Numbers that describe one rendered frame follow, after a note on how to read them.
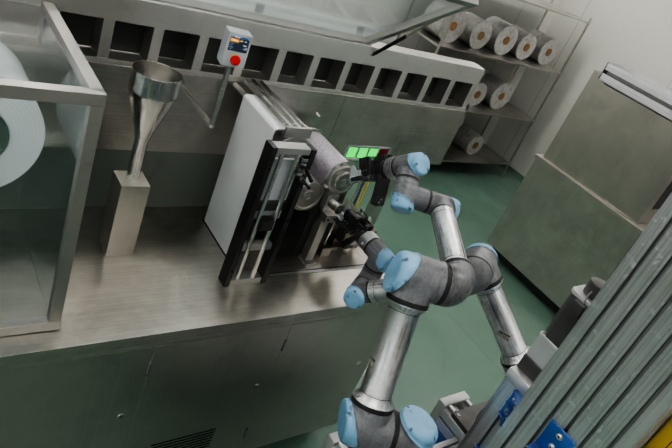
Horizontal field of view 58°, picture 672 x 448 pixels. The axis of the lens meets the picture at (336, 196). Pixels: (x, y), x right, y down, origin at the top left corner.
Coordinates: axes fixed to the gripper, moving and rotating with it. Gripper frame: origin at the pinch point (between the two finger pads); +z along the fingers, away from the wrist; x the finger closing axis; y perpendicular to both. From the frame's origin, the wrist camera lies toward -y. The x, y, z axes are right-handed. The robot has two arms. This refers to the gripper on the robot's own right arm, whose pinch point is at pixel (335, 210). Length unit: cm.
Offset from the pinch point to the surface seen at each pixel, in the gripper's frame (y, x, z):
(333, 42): 55, 6, 31
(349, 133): 18.2, -18.9, 30.1
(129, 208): 0, 79, 4
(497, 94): -20, -354, 216
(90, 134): 41, 104, -25
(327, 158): 20.6, 10.3, 4.1
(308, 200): 6.9, 17.3, -2.8
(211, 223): -16.2, 41.3, 15.4
